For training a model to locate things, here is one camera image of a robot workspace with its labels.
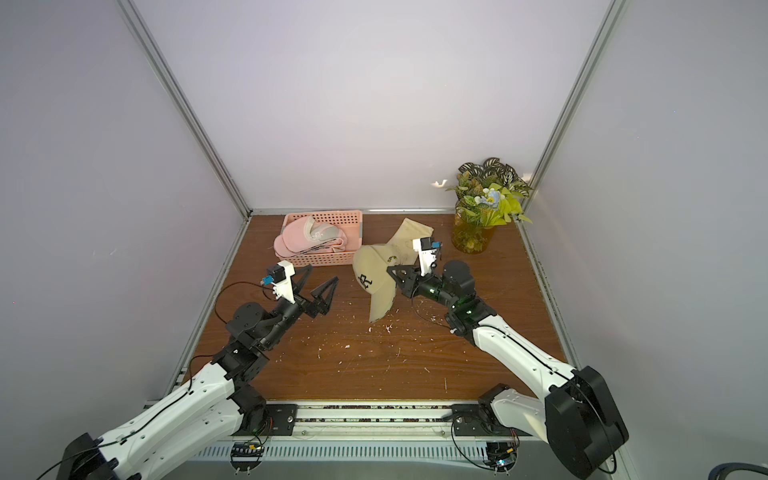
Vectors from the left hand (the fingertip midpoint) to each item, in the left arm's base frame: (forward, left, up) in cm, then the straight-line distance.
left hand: (326, 275), depth 69 cm
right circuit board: (-32, -43, -31) cm, 62 cm away
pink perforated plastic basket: (+40, +2, -25) cm, 47 cm away
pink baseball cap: (+31, +18, -21) cm, 41 cm away
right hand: (+4, -15, -1) cm, 15 cm away
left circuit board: (-33, +20, -31) cm, 50 cm away
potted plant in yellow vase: (+33, -45, -4) cm, 56 cm away
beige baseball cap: (+8, -10, -7) cm, 14 cm away
